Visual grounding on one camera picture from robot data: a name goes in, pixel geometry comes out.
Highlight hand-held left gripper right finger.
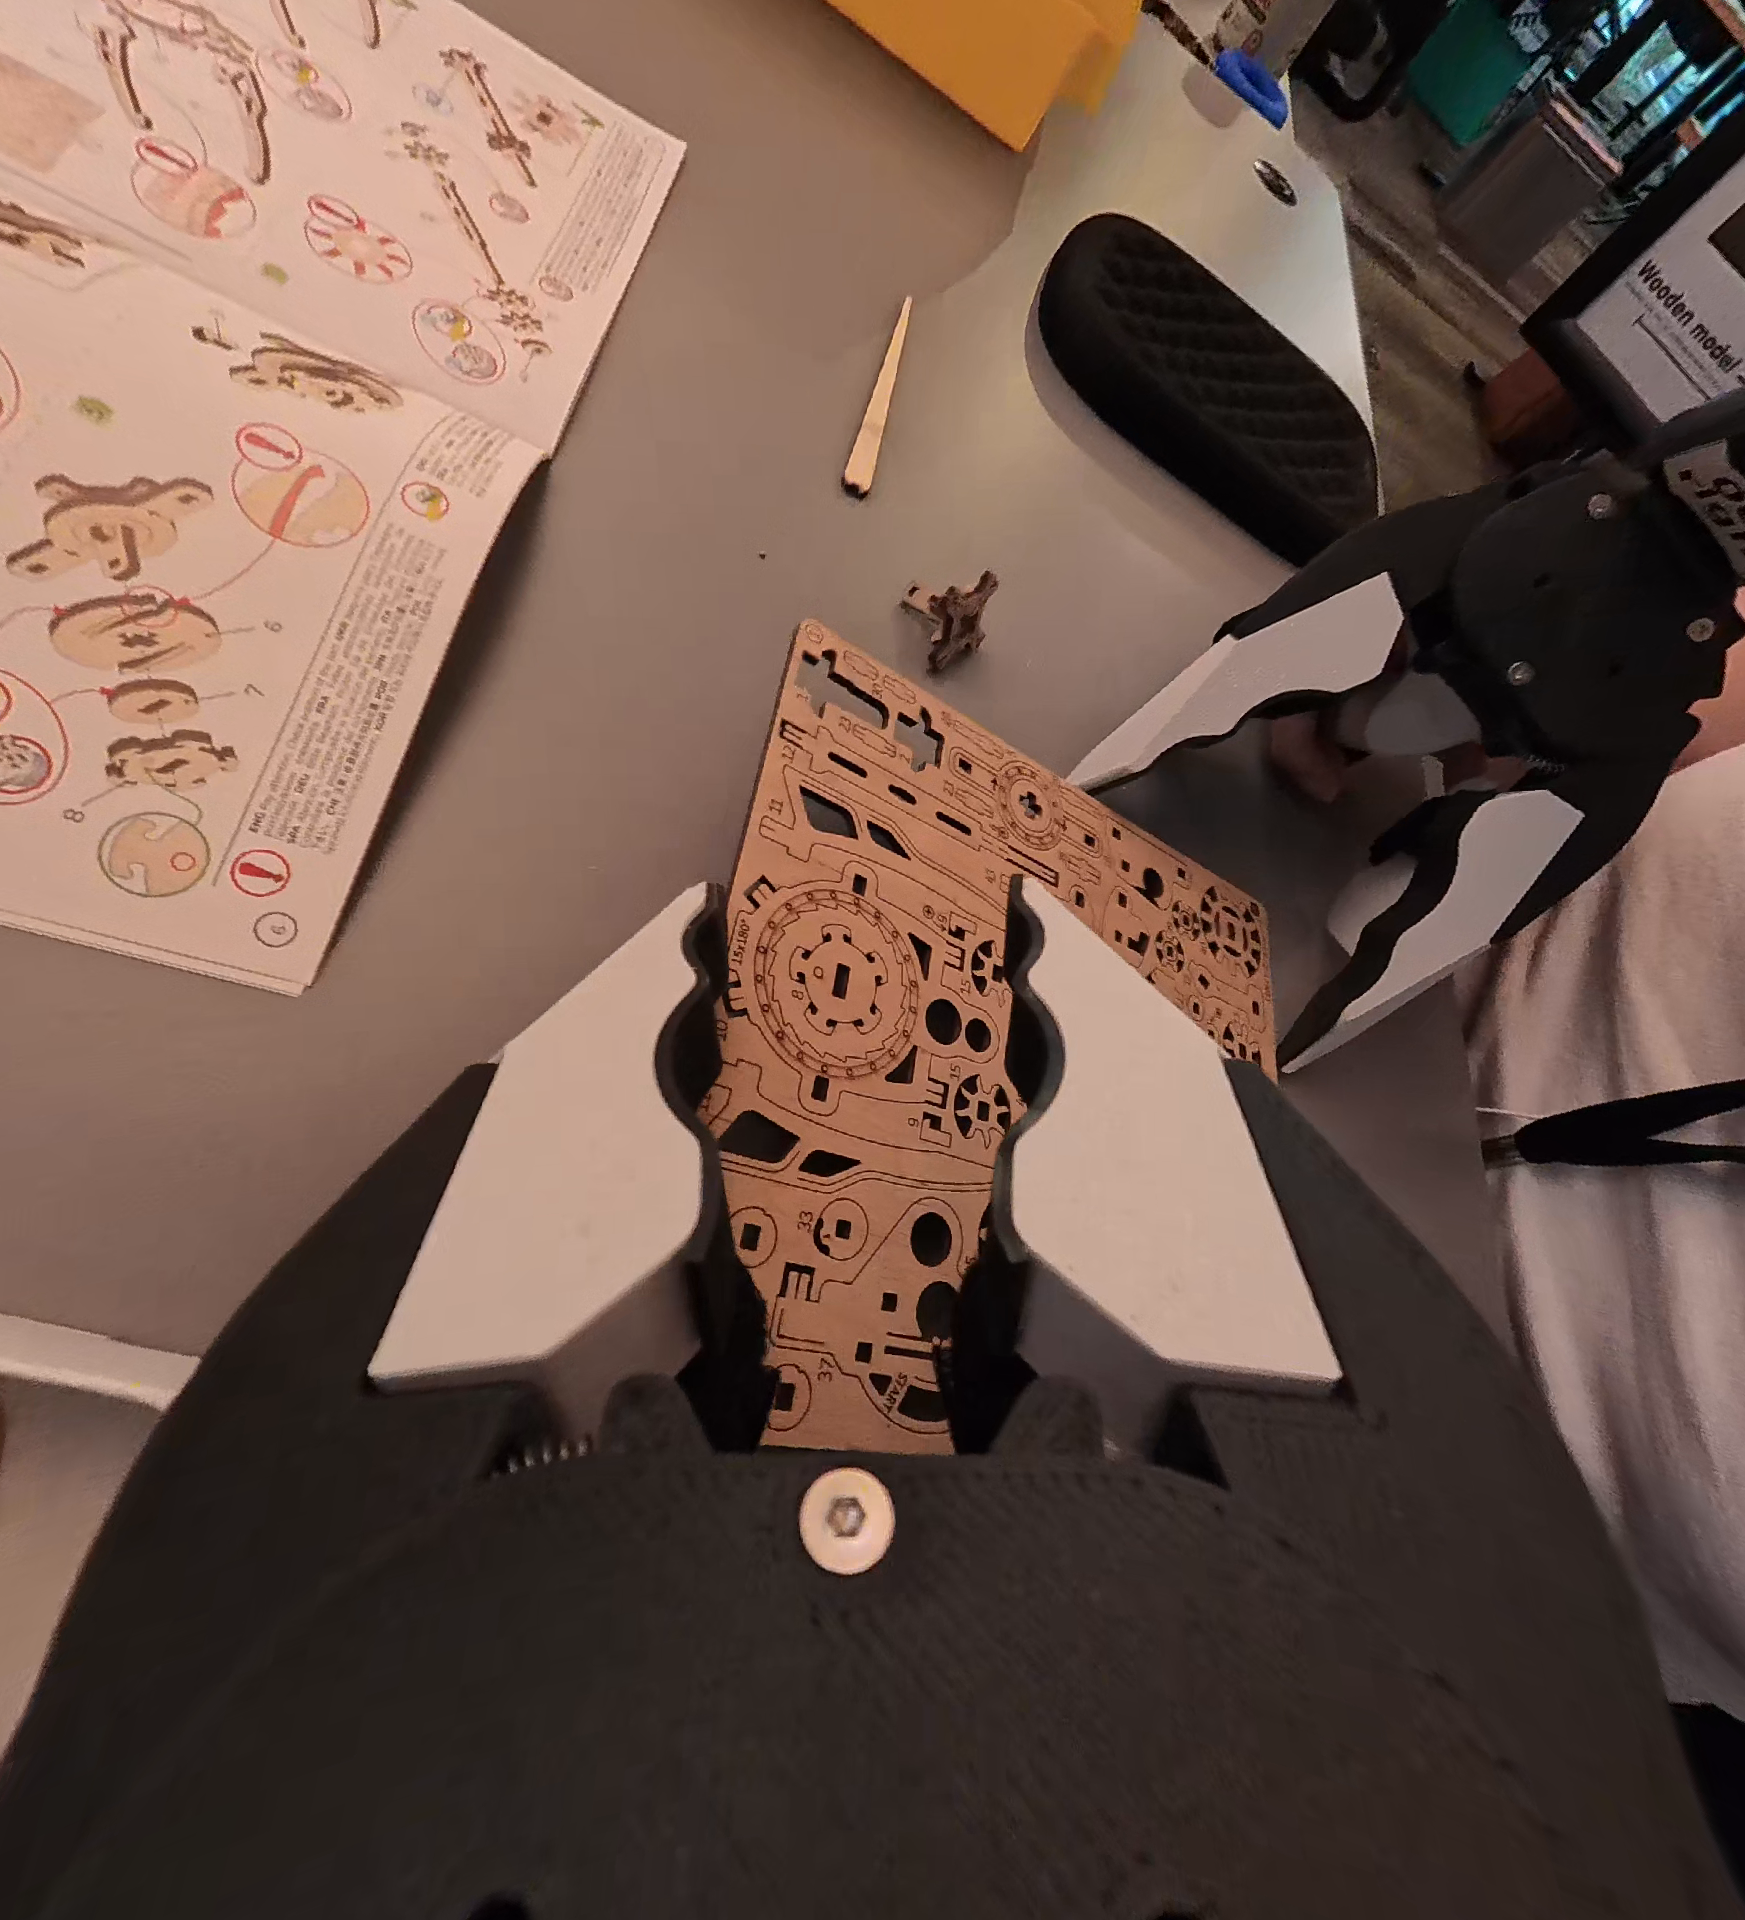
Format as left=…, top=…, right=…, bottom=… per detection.
left=992, top=874, right=1350, bottom=1424

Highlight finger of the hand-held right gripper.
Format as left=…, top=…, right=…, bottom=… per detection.
left=1277, top=780, right=1594, bottom=1078
left=1067, top=576, right=1415, bottom=793

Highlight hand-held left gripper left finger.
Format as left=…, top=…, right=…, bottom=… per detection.
left=366, top=881, right=735, bottom=1388

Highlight laser-cut plywood parts sheet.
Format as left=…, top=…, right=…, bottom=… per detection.
left=700, top=618, right=1281, bottom=1453

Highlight person's right hand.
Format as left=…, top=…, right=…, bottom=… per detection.
left=1266, top=700, right=1528, bottom=803

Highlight black quilted cushion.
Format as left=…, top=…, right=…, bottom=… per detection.
left=1036, top=211, right=1386, bottom=571

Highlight framed fiducial marker poster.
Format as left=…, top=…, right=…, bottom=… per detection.
left=1515, top=0, right=1745, bottom=442

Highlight thin wooden stick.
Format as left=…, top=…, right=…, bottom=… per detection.
left=839, top=292, right=920, bottom=497

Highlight person's white shirt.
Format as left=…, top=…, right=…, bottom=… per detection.
left=1455, top=743, right=1745, bottom=1752

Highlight white cardboard box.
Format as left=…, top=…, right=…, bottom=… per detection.
left=0, top=1295, right=206, bottom=1875

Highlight teal storage bin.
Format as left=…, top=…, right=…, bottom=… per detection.
left=1407, top=0, right=1535, bottom=144

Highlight small blue plastic object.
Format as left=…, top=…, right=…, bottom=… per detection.
left=1210, top=42, right=1290, bottom=132

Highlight stacked yellow plastic bins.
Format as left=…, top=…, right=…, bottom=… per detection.
left=823, top=0, right=1148, bottom=154

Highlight assembly instruction booklet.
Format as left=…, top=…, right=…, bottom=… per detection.
left=0, top=0, right=692, bottom=997

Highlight black lanyard strap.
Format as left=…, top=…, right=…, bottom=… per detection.
left=1479, top=1057, right=1745, bottom=1175

